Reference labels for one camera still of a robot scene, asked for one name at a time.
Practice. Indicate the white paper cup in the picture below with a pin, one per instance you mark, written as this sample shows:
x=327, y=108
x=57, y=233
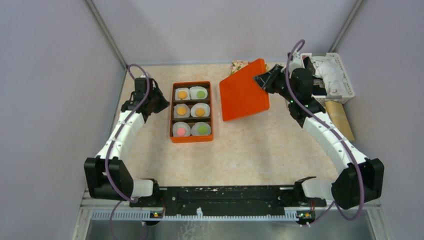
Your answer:
x=182, y=89
x=181, y=124
x=176, y=116
x=200, y=105
x=194, y=129
x=193, y=90

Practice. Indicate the white plastic basket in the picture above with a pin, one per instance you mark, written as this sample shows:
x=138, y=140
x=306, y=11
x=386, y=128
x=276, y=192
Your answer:
x=341, y=99

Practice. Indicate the green cookie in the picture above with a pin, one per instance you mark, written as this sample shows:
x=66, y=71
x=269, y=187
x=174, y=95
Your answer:
x=201, y=94
x=202, y=130

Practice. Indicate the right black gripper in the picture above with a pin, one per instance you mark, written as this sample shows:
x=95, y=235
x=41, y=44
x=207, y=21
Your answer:
x=263, y=80

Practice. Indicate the orange box lid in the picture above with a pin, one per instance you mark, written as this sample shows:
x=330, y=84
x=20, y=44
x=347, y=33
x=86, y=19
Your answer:
x=240, y=94

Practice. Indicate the white cloth in basket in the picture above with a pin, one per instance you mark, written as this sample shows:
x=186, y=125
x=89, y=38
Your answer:
x=331, y=74

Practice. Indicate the floral tray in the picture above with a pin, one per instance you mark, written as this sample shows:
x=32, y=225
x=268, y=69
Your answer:
x=236, y=65

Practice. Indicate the aluminium frame rail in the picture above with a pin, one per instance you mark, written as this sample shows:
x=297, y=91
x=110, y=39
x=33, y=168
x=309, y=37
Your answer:
x=100, y=219

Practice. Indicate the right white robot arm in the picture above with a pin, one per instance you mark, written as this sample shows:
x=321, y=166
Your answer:
x=360, y=178

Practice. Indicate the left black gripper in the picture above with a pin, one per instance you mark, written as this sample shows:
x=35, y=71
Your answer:
x=163, y=102

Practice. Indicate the pink cookie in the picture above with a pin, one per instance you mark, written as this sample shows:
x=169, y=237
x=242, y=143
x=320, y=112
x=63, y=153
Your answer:
x=181, y=132

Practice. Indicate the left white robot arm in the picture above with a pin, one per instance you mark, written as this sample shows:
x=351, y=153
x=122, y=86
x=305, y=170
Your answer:
x=106, y=174

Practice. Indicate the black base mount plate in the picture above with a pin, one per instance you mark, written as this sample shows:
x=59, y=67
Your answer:
x=229, y=203

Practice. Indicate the orange compartment box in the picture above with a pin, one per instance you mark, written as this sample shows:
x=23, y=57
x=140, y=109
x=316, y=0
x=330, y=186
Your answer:
x=191, y=120

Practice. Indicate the black item in basket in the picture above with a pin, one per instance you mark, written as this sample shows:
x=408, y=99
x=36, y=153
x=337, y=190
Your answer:
x=318, y=88

